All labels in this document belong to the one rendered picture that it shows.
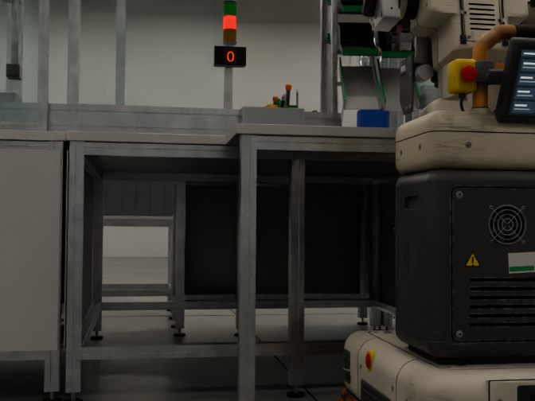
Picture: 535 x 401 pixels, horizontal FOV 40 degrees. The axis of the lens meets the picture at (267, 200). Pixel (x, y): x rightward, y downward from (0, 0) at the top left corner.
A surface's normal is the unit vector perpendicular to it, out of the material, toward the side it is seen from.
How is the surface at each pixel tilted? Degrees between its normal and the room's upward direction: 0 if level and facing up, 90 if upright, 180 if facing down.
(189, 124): 90
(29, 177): 90
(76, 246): 90
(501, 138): 90
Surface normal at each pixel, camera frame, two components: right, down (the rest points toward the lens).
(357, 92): 0.00, -0.73
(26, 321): 0.18, -0.04
